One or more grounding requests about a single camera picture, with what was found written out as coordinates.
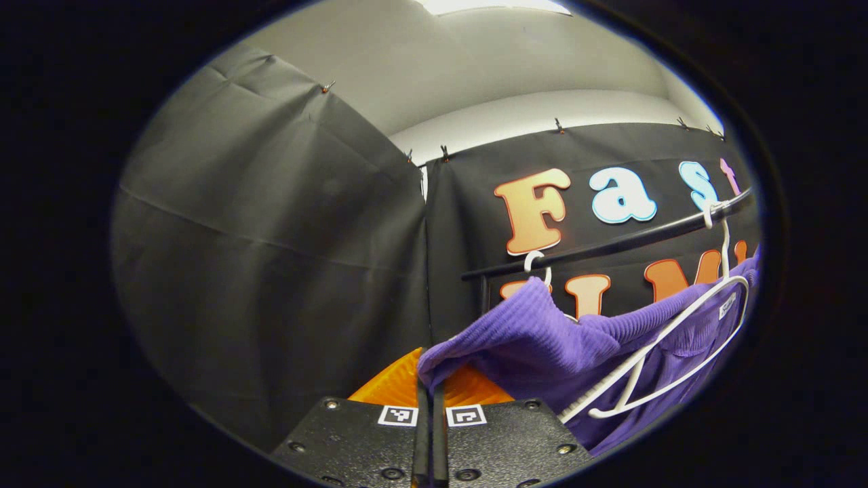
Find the purple corduroy jacket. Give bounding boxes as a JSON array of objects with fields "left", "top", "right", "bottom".
[{"left": 417, "top": 247, "right": 764, "bottom": 456}]

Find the white plastic clothes hanger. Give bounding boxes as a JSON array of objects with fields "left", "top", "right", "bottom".
[
  {"left": 524, "top": 249, "right": 553, "bottom": 289},
  {"left": 557, "top": 201, "right": 752, "bottom": 425}
]

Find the ceiling light panel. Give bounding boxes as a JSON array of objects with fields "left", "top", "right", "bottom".
[{"left": 417, "top": 0, "right": 574, "bottom": 16}]

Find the black backdrop cloth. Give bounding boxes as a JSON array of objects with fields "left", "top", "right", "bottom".
[
  {"left": 112, "top": 44, "right": 431, "bottom": 455},
  {"left": 420, "top": 122, "right": 764, "bottom": 346}
]

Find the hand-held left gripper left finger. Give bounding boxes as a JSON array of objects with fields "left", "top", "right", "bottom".
[{"left": 270, "top": 347, "right": 432, "bottom": 488}]

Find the black metal clothes rack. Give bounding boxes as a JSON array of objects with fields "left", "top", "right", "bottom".
[{"left": 461, "top": 188, "right": 755, "bottom": 319}]

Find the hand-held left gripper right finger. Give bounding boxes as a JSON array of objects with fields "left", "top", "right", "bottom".
[{"left": 432, "top": 363, "right": 595, "bottom": 488}]

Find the row of small cloth clips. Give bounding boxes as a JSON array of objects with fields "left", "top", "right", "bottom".
[{"left": 321, "top": 80, "right": 726, "bottom": 163}]

